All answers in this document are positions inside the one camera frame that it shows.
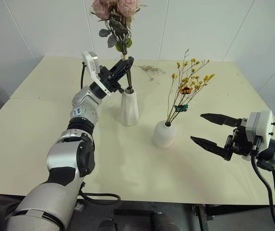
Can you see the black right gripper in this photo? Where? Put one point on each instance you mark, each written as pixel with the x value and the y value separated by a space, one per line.
pixel 238 140

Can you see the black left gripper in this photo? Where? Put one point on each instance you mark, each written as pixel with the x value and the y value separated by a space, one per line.
pixel 108 80

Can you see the pink flower bouquet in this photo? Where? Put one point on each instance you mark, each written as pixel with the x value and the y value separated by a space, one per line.
pixel 125 9

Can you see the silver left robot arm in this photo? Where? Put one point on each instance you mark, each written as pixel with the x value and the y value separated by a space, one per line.
pixel 62 154

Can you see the yellow dried flower bouquet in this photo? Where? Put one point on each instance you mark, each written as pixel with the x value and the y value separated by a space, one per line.
pixel 185 90

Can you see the loose dried twig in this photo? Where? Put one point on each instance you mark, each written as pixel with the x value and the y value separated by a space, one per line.
pixel 151 69

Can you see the tall white ribbed vase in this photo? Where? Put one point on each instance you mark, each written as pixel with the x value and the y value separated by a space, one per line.
pixel 129 108

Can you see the round white vase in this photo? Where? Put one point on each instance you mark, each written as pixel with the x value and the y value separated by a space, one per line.
pixel 164 135

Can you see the dark rounded shape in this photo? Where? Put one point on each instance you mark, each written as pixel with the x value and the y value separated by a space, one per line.
pixel 166 222
pixel 108 225

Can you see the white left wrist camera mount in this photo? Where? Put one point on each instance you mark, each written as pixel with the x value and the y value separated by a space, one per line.
pixel 91 63

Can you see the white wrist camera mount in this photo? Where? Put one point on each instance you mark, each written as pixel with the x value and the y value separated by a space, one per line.
pixel 91 63
pixel 260 127

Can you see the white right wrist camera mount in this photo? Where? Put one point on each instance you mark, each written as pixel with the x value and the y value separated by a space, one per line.
pixel 260 127

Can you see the metal table frame bracket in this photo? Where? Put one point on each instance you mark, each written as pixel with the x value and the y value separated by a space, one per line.
pixel 201 214

